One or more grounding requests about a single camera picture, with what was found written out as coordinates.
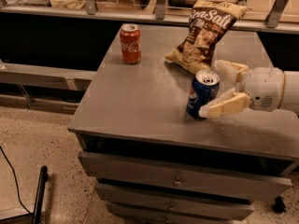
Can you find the grey drawer cabinet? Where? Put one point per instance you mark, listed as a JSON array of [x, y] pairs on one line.
[[139, 111]]

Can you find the top grey drawer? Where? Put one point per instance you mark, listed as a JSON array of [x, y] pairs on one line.
[[185, 177]]

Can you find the sea salt chips bag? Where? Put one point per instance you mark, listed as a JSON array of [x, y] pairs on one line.
[[208, 23]]

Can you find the grey drawer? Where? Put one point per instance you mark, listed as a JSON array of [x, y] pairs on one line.
[[173, 203], [185, 177], [161, 216]]

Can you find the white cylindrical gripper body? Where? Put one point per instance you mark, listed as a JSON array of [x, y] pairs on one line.
[[264, 88]]

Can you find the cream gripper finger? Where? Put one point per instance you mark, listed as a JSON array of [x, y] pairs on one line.
[[230, 71], [230, 102]]

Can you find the middle grey drawer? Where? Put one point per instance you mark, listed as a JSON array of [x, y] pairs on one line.
[[173, 203]]

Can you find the blue pepsi can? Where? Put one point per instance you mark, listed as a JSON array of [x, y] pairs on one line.
[[204, 88]]

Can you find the red coca-cola can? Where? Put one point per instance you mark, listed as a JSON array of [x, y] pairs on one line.
[[130, 43]]

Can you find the black pole on floor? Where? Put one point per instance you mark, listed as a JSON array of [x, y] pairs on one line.
[[43, 177]]

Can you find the grey metal rail frame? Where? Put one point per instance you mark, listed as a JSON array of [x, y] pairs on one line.
[[274, 16]]

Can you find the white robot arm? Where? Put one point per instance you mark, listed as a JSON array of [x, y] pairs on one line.
[[290, 95]]

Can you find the bottom grey drawer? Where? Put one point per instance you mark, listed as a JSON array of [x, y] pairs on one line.
[[161, 216]]

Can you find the black caster wheel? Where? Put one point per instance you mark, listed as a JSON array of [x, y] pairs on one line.
[[279, 206]]

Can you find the grey lower shelf beam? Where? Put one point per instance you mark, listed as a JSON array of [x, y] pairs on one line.
[[52, 89]]

